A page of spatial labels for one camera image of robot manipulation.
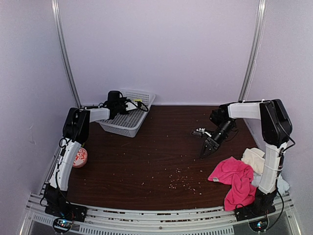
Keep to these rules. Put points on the red patterned bowl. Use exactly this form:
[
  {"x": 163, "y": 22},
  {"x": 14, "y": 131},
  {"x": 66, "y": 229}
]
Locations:
[{"x": 81, "y": 158}]

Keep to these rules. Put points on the pink towel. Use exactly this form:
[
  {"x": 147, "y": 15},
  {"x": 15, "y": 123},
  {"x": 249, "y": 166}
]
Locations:
[{"x": 239, "y": 176}]

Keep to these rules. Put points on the white perforated plastic basket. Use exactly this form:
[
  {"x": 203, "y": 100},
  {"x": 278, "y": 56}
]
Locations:
[{"x": 128, "y": 125}]

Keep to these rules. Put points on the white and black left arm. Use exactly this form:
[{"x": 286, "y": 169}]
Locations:
[{"x": 75, "y": 134}]

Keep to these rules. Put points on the right aluminium corner post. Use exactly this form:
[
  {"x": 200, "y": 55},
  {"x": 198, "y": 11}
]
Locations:
[{"x": 256, "y": 41}]

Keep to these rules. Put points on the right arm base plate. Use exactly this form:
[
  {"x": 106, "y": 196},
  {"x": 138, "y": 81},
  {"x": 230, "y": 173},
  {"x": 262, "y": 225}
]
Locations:
[{"x": 252, "y": 211}]

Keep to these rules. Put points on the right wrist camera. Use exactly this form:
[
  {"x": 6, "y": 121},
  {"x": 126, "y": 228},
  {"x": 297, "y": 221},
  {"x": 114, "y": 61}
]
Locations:
[{"x": 202, "y": 133}]

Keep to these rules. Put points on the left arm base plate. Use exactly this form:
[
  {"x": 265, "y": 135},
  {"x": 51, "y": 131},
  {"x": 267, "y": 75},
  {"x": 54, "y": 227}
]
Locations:
[{"x": 68, "y": 211}]

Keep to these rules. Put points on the cream towel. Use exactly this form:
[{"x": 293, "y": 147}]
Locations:
[{"x": 255, "y": 158}]

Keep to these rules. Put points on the aluminium corner post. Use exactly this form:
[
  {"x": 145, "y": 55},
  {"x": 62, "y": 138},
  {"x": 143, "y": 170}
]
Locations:
[
  {"x": 64, "y": 53},
  {"x": 256, "y": 41}
]

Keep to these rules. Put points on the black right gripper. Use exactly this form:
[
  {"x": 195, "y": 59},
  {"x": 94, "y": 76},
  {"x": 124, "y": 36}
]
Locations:
[{"x": 213, "y": 146}]

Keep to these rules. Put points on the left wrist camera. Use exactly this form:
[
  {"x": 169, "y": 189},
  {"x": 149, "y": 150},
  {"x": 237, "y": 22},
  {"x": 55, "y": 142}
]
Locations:
[{"x": 131, "y": 105}]

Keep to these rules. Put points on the light blue towel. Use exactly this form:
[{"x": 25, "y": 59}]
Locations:
[{"x": 283, "y": 186}]

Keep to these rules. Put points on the left aluminium corner post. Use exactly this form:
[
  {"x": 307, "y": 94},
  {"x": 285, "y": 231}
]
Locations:
[{"x": 64, "y": 53}]

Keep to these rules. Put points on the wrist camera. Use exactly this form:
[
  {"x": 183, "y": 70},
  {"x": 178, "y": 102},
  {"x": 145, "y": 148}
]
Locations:
[
  {"x": 131, "y": 105},
  {"x": 202, "y": 133}
]

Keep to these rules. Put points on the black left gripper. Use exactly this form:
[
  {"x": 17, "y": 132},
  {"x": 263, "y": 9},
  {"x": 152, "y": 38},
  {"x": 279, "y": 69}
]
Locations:
[{"x": 124, "y": 98}]

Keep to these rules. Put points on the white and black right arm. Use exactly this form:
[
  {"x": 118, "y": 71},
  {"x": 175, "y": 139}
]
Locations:
[{"x": 276, "y": 129}]

